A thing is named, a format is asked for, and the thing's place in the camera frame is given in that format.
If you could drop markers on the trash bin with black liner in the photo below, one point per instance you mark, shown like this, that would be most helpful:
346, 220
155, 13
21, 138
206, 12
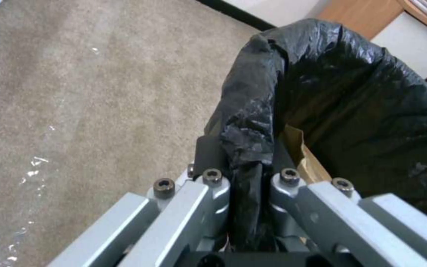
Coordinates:
347, 97

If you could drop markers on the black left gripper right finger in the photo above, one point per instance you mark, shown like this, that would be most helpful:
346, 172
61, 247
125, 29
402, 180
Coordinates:
332, 214

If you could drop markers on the brown cardboard piece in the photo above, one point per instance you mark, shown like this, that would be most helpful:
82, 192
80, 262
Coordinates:
306, 158

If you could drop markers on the clear plastic film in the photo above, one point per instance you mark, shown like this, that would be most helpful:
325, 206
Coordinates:
32, 167

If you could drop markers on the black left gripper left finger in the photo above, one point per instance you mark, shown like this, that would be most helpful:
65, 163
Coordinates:
184, 211

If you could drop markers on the wooden desk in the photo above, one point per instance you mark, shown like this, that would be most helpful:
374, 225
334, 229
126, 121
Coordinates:
361, 14

